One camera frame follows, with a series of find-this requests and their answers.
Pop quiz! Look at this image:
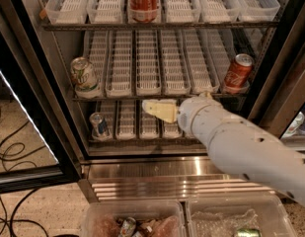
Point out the green white 7up can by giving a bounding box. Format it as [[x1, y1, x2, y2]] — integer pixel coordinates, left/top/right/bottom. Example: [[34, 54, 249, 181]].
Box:
[[70, 56, 100, 99]]

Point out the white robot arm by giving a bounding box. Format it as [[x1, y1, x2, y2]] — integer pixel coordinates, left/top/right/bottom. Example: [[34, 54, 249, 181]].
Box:
[[142, 92, 305, 207]]

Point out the red coke can middle shelf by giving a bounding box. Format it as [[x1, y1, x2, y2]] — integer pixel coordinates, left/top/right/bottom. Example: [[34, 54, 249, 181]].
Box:
[[223, 53, 254, 94]]

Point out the red coke can shelf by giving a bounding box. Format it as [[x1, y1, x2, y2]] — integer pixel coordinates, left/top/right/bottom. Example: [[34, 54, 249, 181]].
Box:
[[223, 53, 254, 94], [129, 0, 157, 23]]

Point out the blue silver can bottom shelf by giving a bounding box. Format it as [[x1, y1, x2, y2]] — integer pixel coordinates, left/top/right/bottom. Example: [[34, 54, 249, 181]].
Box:
[[89, 113, 112, 141]]

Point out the steel fridge base grille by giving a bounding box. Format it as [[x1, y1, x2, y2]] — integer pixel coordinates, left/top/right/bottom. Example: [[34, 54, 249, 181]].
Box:
[[77, 158, 305, 202]]

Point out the red coke can top shelf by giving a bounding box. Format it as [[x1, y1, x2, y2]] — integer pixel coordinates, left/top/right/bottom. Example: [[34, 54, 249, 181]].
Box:
[[129, 0, 157, 23]]

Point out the can in left bin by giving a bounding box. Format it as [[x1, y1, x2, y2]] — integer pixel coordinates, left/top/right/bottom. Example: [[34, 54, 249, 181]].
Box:
[[118, 217, 136, 237]]

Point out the open glass fridge door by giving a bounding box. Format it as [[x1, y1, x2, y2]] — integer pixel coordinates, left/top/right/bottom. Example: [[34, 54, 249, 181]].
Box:
[[0, 0, 82, 194]]

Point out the green can in right bin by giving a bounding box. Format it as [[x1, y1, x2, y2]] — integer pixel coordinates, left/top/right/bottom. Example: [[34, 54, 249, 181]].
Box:
[[233, 228, 262, 237]]

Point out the right clear plastic bin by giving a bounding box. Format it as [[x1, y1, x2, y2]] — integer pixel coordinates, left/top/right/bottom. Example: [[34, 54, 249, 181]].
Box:
[[186, 193, 297, 237]]

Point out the clear plastic bin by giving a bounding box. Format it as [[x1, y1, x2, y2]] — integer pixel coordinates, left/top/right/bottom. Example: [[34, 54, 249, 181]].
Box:
[[186, 193, 297, 237], [80, 199, 187, 237]]

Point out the left clear plastic bin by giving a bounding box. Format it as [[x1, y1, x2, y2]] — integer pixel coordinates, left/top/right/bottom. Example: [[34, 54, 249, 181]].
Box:
[[80, 199, 187, 237]]

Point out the bottom wire shelf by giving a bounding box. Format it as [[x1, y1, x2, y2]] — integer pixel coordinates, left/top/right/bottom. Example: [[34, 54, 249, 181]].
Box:
[[88, 137, 201, 145]]

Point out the wire shelf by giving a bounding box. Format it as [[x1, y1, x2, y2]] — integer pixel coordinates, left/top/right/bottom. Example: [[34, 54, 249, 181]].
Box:
[[72, 93, 248, 102], [42, 21, 279, 32], [88, 137, 201, 145]]

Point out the middle wire shelf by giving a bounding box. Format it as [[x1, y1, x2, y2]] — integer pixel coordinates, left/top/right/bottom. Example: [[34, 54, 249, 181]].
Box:
[[72, 93, 248, 102]]

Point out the top wire shelf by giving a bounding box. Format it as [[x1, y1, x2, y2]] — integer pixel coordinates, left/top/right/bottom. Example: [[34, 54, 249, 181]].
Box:
[[42, 21, 279, 32]]

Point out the black floor cable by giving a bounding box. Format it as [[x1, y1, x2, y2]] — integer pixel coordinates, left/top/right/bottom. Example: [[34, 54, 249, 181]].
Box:
[[0, 99, 51, 237]]

